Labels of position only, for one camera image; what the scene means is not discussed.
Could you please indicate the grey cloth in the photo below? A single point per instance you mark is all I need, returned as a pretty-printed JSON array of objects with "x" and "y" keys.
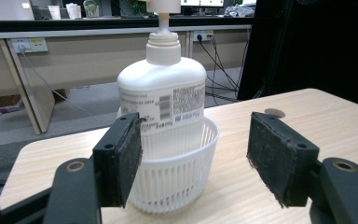
[{"x": 239, "y": 11}]

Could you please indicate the white pump bottle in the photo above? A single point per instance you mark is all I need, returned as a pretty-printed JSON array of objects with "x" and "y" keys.
[{"x": 161, "y": 84}]

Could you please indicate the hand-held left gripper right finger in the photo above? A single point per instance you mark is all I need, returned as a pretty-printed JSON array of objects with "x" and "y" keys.
[{"x": 279, "y": 158}]

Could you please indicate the pink object under desk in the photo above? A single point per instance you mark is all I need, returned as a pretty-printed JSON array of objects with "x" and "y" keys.
[{"x": 3, "y": 110}]

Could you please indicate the white wall socket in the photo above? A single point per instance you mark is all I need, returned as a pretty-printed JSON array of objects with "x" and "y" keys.
[{"x": 202, "y": 35}]

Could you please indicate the white crumpled bag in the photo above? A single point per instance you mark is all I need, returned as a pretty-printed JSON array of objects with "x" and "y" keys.
[{"x": 73, "y": 11}]

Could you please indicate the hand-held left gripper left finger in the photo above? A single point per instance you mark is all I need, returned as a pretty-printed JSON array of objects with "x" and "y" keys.
[{"x": 118, "y": 161}]

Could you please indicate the cardboard box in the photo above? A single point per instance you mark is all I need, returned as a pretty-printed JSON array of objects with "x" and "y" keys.
[{"x": 4, "y": 100}]

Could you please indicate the white cup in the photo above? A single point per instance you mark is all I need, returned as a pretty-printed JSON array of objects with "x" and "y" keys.
[{"x": 54, "y": 11}]

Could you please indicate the glass jar with plant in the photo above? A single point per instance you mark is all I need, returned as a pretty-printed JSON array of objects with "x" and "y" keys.
[{"x": 90, "y": 8}]

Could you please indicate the white wall socket strip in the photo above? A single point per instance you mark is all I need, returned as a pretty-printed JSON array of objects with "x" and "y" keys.
[{"x": 31, "y": 45}]

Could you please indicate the white plastic basket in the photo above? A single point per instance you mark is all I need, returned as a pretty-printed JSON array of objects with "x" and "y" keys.
[{"x": 174, "y": 180}]

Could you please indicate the light wooden desk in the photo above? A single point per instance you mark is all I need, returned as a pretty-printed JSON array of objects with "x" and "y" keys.
[{"x": 84, "y": 59}]

